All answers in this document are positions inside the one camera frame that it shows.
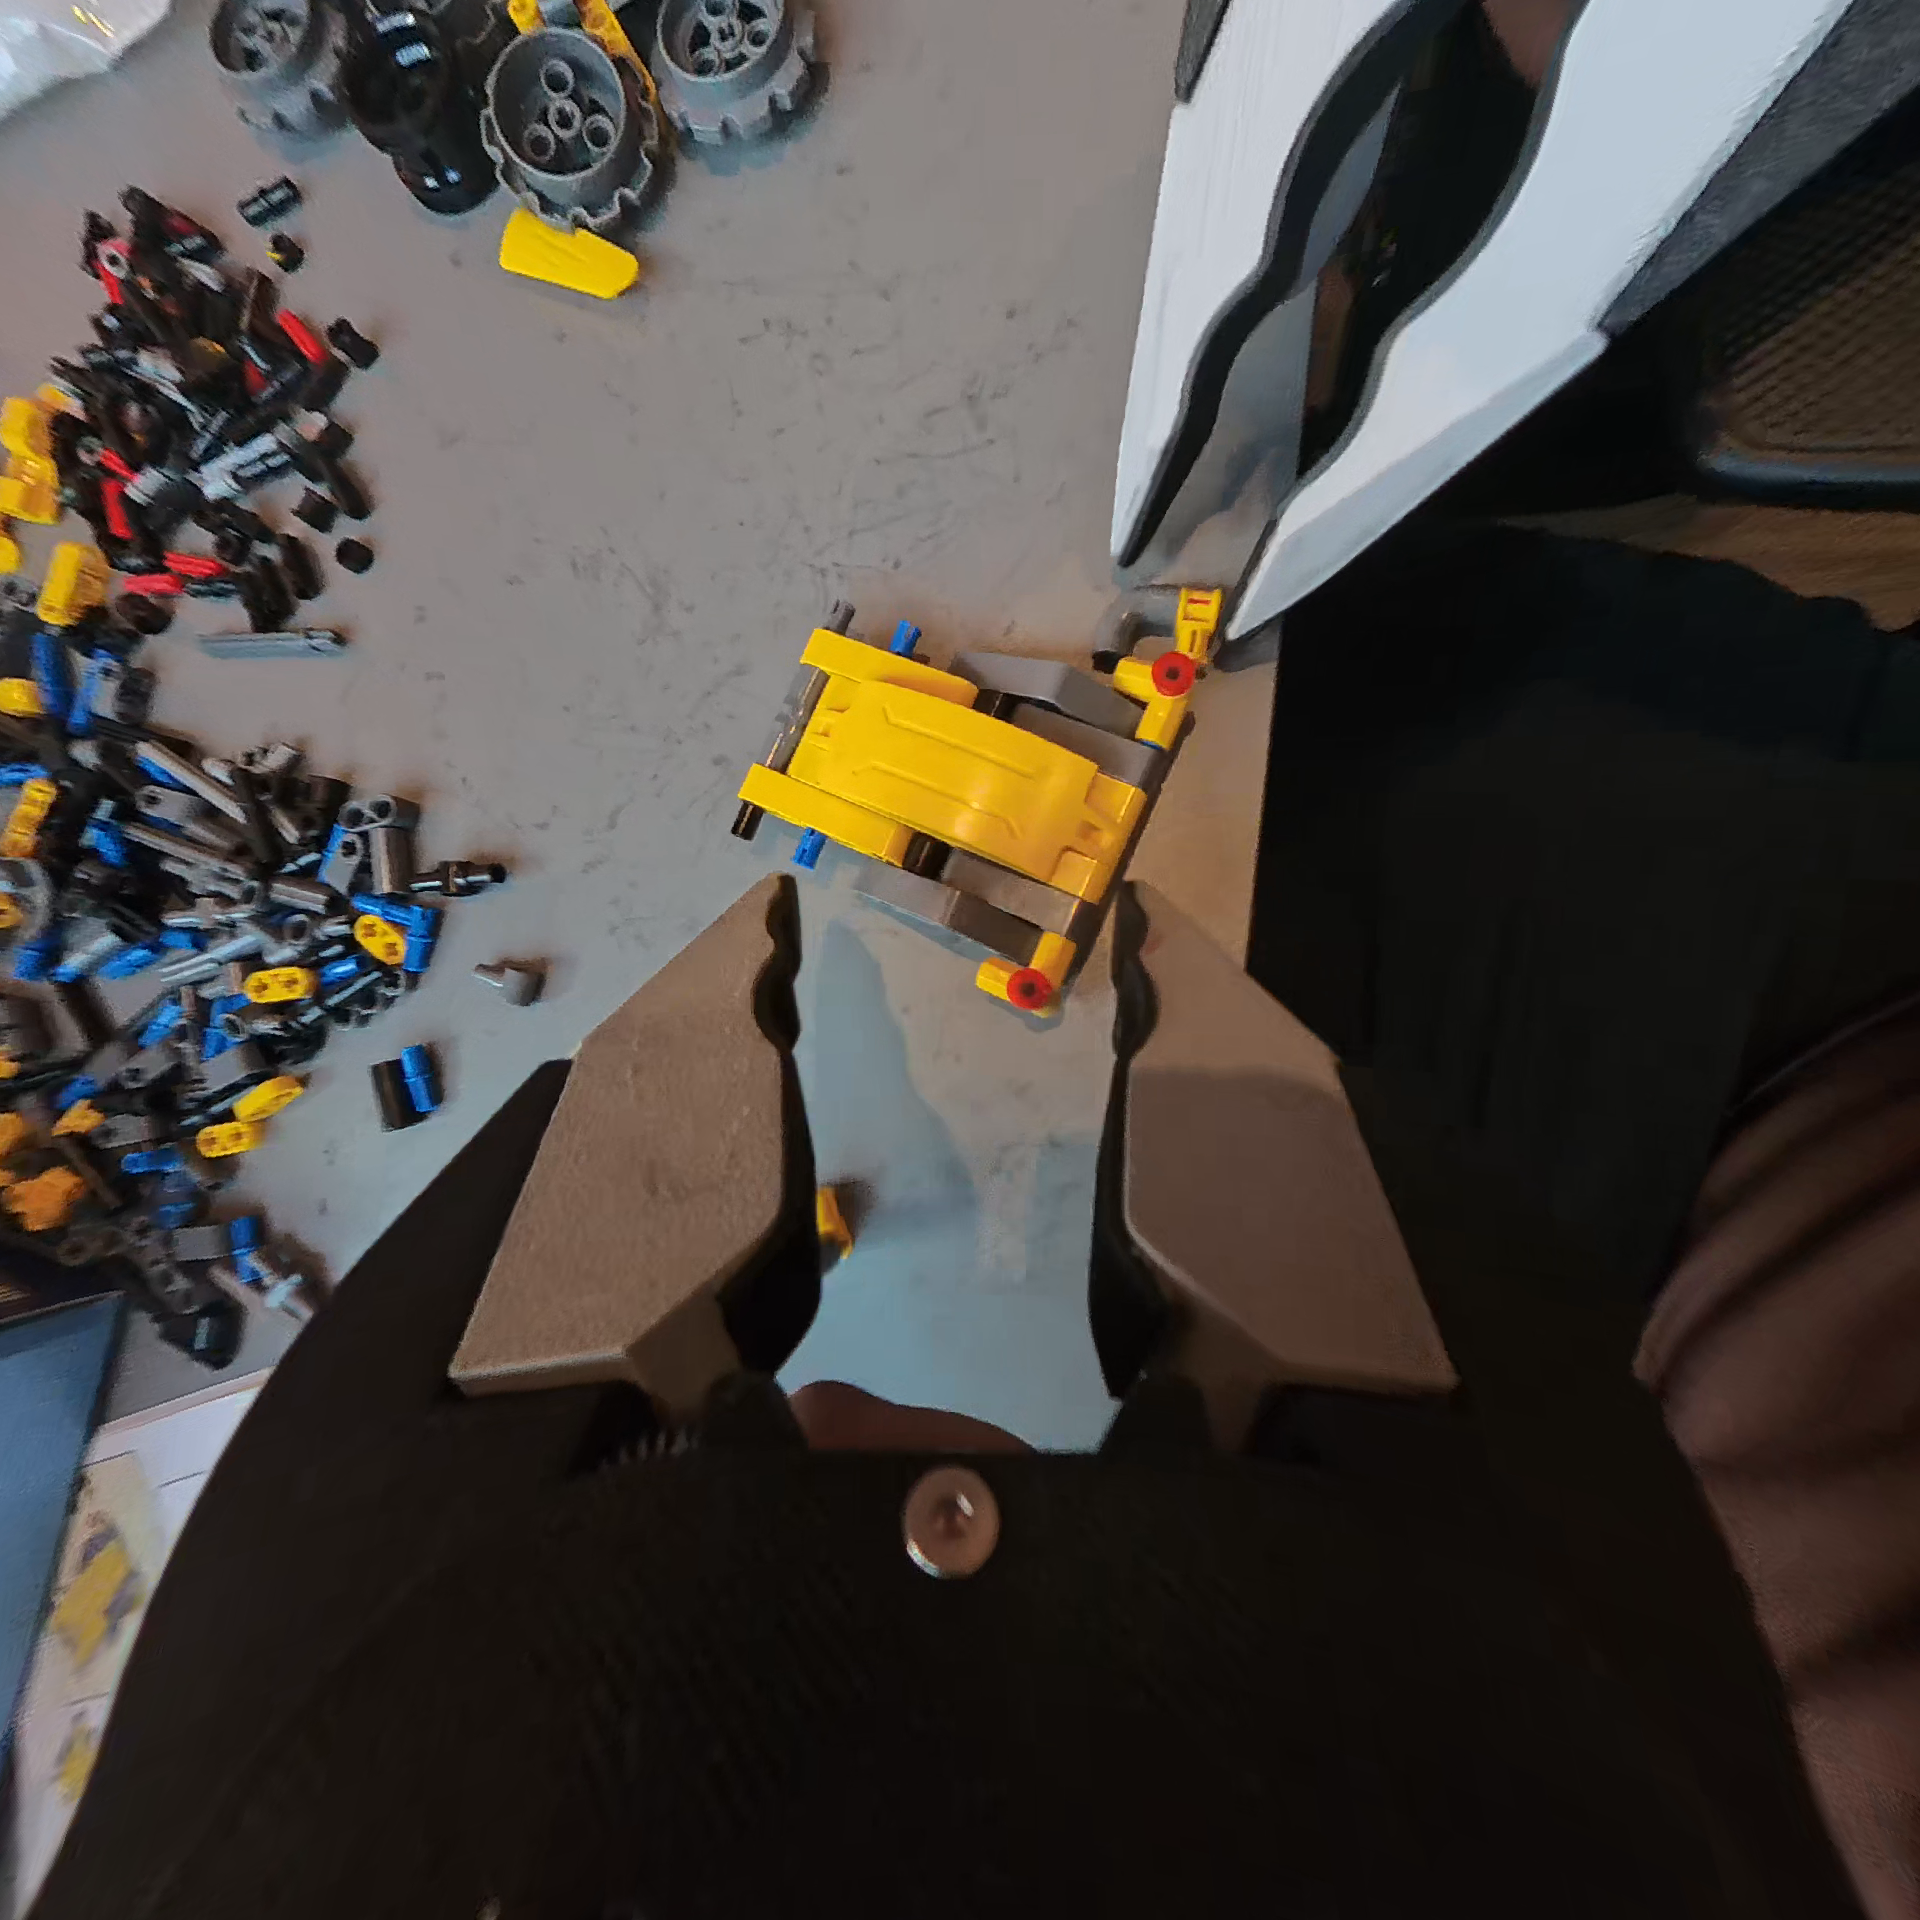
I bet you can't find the open instruction booklet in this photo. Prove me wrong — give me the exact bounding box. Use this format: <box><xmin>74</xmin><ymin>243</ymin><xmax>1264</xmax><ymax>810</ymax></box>
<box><xmin>0</xmin><ymin>1369</ymin><xmax>267</xmax><ymax>1854</ymax></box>

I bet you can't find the pile of small building pieces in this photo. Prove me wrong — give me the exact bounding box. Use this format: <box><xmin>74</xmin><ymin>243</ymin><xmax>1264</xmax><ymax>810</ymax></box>
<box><xmin>0</xmin><ymin>186</ymin><xmax>507</xmax><ymax>1369</ymax></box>

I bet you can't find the grey elbow with yellow connector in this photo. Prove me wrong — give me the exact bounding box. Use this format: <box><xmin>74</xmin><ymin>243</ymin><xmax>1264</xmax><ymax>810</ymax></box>
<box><xmin>1096</xmin><ymin>584</ymin><xmax>1227</xmax><ymax>670</ymax></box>

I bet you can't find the yellow wedge panel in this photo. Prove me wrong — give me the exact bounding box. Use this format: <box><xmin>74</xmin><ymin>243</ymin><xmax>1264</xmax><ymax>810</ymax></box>
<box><xmin>498</xmin><ymin>205</ymin><xmax>640</xmax><ymax>306</ymax></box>

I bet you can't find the cardboard kit box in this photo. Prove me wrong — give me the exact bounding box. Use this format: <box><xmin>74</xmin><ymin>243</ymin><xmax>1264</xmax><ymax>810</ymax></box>
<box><xmin>0</xmin><ymin>1275</ymin><xmax>132</xmax><ymax>1744</ymax></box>

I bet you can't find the yellow panel vehicle assembly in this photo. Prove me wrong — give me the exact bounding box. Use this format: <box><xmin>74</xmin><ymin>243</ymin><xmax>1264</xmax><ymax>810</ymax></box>
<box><xmin>731</xmin><ymin>596</ymin><xmax>1205</xmax><ymax>1025</ymax></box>

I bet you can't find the wheeled yellow black chassis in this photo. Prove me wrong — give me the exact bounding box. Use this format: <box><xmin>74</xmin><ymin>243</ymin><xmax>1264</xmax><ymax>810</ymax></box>
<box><xmin>207</xmin><ymin>0</ymin><xmax>834</xmax><ymax>235</ymax></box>

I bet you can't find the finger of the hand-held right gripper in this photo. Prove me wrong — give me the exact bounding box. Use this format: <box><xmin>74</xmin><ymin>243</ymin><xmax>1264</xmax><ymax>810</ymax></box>
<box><xmin>1109</xmin><ymin>0</ymin><xmax>1420</xmax><ymax>582</ymax></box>
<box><xmin>1221</xmin><ymin>0</ymin><xmax>1859</xmax><ymax>672</ymax></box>

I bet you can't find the grey desk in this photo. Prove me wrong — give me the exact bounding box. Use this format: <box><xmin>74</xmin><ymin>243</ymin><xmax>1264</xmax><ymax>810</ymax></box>
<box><xmin>0</xmin><ymin>0</ymin><xmax>1282</xmax><ymax>1454</ymax></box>

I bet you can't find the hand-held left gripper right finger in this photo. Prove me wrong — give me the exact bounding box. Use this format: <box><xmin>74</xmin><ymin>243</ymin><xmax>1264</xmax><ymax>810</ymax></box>
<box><xmin>1088</xmin><ymin>875</ymin><xmax>1458</xmax><ymax>1404</ymax></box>

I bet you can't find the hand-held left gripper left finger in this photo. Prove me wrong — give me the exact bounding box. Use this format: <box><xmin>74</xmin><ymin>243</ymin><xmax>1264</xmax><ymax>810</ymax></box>
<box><xmin>449</xmin><ymin>873</ymin><xmax>825</xmax><ymax>1407</ymax></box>

